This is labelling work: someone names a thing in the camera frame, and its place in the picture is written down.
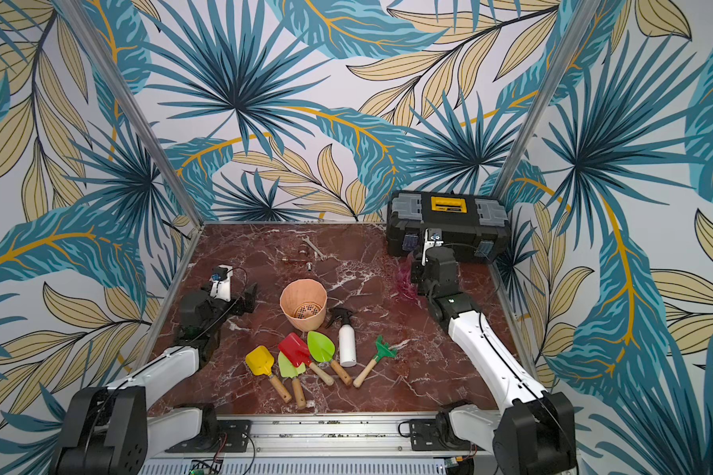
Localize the pink spray bottle black nozzle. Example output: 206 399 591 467
396 259 417 301

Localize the terracotta plastic flower pot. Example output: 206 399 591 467
279 279 328 332

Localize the green toy rake wooden handle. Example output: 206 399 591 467
353 336 397 388

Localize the bright green toy trowel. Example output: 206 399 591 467
307 332 353 387

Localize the white spray bottle black nozzle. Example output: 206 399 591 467
327 306 357 368

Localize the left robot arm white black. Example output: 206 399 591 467
49 281 257 474

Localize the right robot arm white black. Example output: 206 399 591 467
414 247 580 474

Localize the black yellow plastic toolbox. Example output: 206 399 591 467
386 190 511 263

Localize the light green toy spade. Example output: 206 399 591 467
277 351 307 410

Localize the silver open-end wrench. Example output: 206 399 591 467
302 236 327 260

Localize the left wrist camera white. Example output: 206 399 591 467
209 264 234 302

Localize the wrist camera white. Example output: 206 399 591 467
209 264 234 302
423 228 444 251

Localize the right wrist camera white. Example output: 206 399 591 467
423 228 444 251

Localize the yellow toy shovel wooden handle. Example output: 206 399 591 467
245 346 292 403

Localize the red toy shovel wooden handle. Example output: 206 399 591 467
278 332 335 386

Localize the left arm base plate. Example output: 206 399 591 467
166 420 253 454

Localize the aluminium front rail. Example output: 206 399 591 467
64 412 583 475

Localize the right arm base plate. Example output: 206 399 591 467
408 418 471 452

